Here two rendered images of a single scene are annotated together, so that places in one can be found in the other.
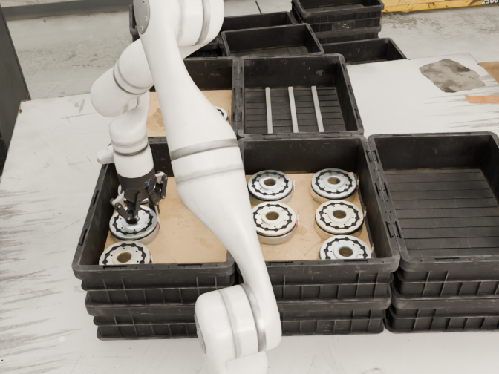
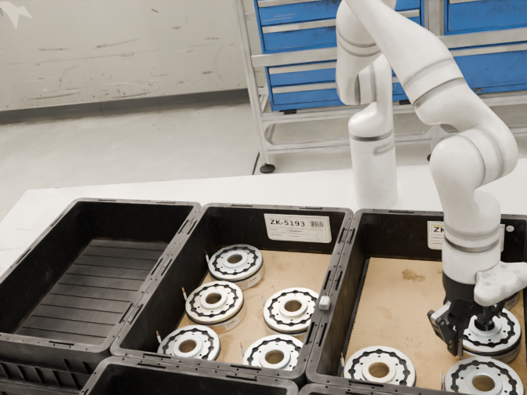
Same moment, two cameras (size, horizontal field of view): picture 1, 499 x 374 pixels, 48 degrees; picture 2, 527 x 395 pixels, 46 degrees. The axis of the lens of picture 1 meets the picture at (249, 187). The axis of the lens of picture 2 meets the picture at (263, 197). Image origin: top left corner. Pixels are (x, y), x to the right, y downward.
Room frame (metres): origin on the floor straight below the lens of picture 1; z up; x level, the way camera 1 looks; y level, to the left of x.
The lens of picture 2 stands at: (1.60, 0.23, 1.57)
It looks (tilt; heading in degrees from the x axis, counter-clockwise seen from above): 32 degrees down; 202
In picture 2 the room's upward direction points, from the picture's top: 11 degrees counter-clockwise
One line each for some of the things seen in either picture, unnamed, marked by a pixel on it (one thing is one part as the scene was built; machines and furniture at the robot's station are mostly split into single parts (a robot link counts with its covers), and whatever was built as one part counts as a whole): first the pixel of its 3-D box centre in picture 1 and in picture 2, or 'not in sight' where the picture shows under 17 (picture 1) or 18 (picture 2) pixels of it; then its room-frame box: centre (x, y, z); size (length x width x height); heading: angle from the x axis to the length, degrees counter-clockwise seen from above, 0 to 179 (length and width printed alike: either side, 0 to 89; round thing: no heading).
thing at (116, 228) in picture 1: (133, 221); (484, 327); (0.88, 0.25, 0.86); 0.10 x 0.10 x 0.01
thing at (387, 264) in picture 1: (308, 196); (244, 278); (0.88, -0.12, 0.92); 0.40 x 0.30 x 0.02; 179
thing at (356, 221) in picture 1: (338, 216); (214, 301); (0.87, -0.19, 0.86); 0.10 x 0.10 x 0.01
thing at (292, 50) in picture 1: (271, 87); not in sight; (2.24, -0.11, 0.37); 0.40 x 0.30 x 0.45; 98
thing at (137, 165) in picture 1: (126, 150); (481, 255); (0.92, 0.24, 1.02); 0.11 x 0.09 x 0.06; 44
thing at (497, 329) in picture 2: (132, 220); (484, 324); (0.88, 0.25, 0.86); 0.05 x 0.05 x 0.01
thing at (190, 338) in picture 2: (333, 181); (187, 346); (0.99, -0.19, 0.86); 0.05 x 0.05 x 0.01
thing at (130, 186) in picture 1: (137, 181); (470, 288); (0.90, 0.23, 0.95); 0.08 x 0.08 x 0.09
